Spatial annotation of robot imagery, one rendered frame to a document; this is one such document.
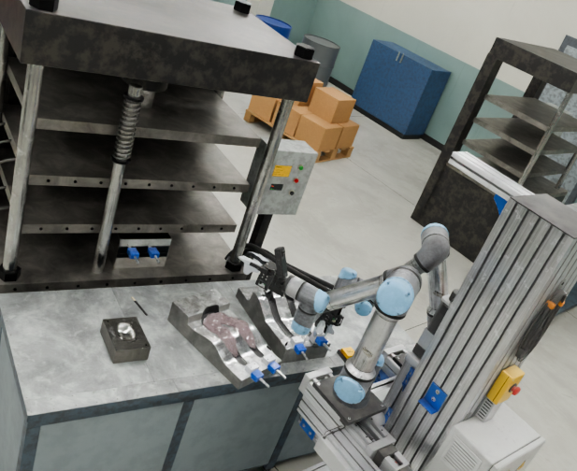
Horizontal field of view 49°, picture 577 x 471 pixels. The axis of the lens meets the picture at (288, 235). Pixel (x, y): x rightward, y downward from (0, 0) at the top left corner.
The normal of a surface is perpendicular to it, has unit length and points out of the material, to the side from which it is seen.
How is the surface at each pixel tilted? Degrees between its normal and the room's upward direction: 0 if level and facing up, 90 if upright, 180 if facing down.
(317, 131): 90
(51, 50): 90
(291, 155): 90
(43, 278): 0
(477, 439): 0
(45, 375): 0
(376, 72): 90
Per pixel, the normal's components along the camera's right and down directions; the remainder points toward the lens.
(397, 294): -0.38, 0.20
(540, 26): -0.72, 0.11
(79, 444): 0.47, 0.55
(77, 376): 0.31, -0.83
